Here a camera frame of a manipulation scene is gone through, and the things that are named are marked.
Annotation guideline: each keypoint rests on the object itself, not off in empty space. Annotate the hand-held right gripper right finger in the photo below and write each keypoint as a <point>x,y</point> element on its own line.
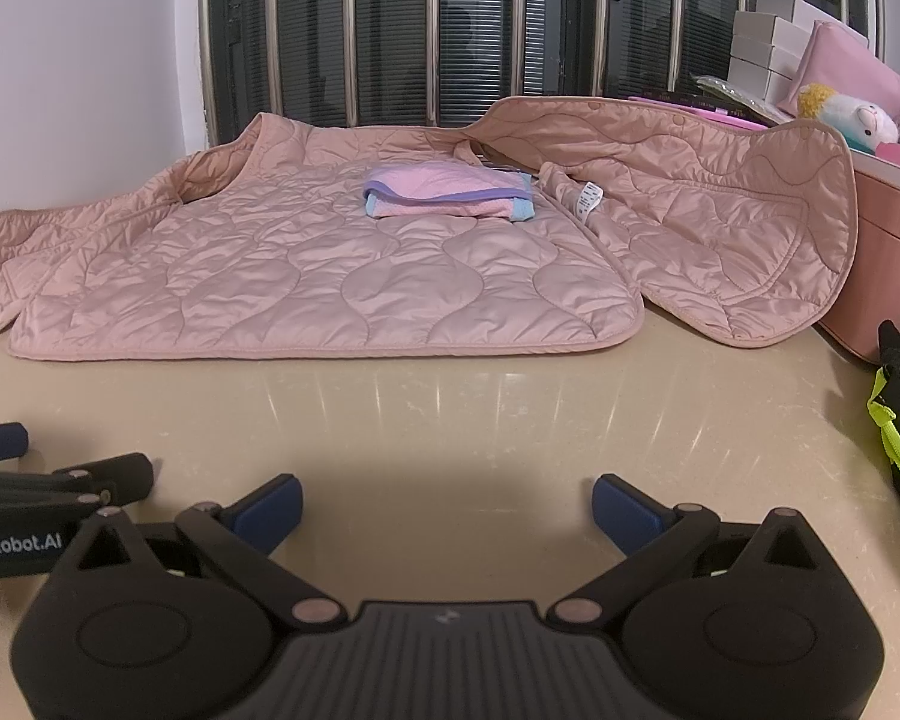
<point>626,514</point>

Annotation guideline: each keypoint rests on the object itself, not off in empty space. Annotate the pink flat book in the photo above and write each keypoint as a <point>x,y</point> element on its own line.
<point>735,118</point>

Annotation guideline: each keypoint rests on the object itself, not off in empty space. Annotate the clear plastic packet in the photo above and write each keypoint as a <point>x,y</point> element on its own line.
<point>735,94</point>

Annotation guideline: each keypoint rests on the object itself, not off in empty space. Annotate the pink storage box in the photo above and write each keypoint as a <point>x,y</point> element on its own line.
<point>885,240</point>

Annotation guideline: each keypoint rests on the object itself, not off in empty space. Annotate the pink purple-trimmed top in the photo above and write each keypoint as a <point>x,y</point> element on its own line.
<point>435,184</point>

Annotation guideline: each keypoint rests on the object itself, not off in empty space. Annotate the white yellow plush toy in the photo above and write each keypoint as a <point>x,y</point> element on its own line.
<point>866,124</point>

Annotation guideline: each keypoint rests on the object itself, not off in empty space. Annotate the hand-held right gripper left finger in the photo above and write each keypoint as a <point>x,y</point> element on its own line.
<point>270,511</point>

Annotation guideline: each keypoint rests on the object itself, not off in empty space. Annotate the pink pouch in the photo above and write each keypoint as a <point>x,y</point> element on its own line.
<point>847,64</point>

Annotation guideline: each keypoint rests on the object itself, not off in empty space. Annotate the pink quilted jacket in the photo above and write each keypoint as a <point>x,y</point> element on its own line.
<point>307,262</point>

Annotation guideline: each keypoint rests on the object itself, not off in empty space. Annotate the metal window grille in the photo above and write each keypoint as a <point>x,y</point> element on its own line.
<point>390,30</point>

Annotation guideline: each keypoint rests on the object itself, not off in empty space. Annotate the stack of white boxes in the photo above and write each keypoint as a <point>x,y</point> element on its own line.
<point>765,37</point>

